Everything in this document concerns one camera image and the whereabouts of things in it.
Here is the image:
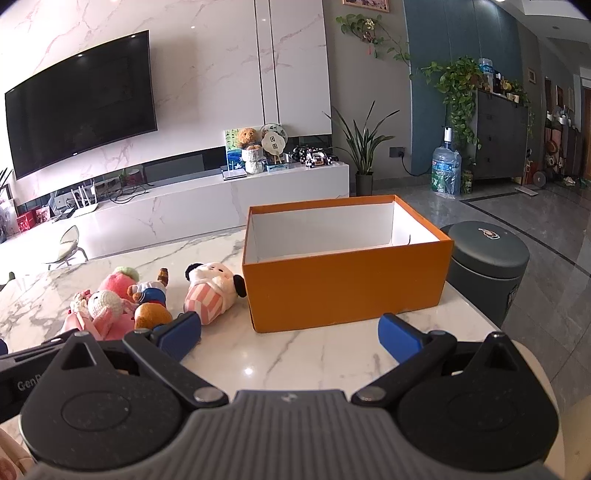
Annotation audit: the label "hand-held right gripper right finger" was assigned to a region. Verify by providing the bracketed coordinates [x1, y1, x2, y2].
[351, 313, 533, 411]

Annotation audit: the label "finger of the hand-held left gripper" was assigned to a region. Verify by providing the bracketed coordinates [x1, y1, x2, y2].
[0, 339, 71, 371]

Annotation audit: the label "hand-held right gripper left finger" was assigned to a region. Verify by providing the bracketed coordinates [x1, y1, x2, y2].
[44, 311, 229, 410]

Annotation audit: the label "brown bear plush blue outfit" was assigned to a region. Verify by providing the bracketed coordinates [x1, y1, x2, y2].
[127, 268, 175, 330]

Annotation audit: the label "cream plush pink striped dress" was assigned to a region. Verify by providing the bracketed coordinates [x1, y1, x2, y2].
[184, 261, 247, 326]

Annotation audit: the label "orange cardboard box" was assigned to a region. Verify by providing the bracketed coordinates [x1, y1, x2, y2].
[241, 194, 455, 334]

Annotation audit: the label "pink white crochet doll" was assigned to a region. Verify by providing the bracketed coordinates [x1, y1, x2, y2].
[62, 288, 139, 341]

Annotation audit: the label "pink peach plush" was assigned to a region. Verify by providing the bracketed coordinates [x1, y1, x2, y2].
[99, 265, 140, 301]

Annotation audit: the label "dark grey round bin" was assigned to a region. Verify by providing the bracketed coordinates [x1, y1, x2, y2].
[438, 220, 531, 329]

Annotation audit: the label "clear small chair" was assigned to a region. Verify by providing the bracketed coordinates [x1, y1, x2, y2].
[45, 225, 88, 271]

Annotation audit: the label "white marble television cabinet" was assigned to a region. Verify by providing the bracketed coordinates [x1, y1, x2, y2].
[0, 159, 350, 269]

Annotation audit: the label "white router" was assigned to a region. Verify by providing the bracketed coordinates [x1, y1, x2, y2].
[69, 180, 100, 217]

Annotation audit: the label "tall leafy potted plant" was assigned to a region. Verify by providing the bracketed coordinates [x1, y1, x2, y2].
[323, 104, 402, 197]

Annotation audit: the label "large blue water bottle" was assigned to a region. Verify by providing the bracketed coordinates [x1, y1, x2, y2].
[431, 127, 462, 199]

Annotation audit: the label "blue green painting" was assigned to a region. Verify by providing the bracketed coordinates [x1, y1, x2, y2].
[224, 128, 250, 171]

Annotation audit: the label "black white toy car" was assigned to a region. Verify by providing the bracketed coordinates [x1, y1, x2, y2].
[291, 144, 340, 167]

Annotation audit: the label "small brown teddy bear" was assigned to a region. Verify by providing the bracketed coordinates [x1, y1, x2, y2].
[237, 127, 262, 151]

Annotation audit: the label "round decorative fan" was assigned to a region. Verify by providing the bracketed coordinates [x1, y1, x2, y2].
[259, 122, 293, 164]

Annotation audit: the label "dark grey drawer cabinet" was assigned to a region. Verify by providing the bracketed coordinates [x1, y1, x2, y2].
[473, 88, 529, 181]

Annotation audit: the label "black flat television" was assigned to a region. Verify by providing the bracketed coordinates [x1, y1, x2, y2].
[4, 30, 158, 181]

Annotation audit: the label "cluttered shelf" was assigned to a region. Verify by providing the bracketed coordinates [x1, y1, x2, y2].
[542, 74, 591, 188]

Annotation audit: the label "trailing pothos plant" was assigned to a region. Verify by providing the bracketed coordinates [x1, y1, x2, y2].
[411, 55, 485, 162]

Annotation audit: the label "tangled black cables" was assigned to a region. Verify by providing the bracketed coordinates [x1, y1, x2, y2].
[108, 182, 153, 204]

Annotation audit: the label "black power cable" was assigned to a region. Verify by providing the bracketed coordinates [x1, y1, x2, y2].
[402, 154, 435, 178]

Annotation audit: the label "hanging wall plant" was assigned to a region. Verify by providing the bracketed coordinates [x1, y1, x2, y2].
[335, 13, 411, 65]

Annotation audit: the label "framed wall picture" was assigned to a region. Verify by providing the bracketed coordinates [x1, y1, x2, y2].
[342, 0, 391, 12]

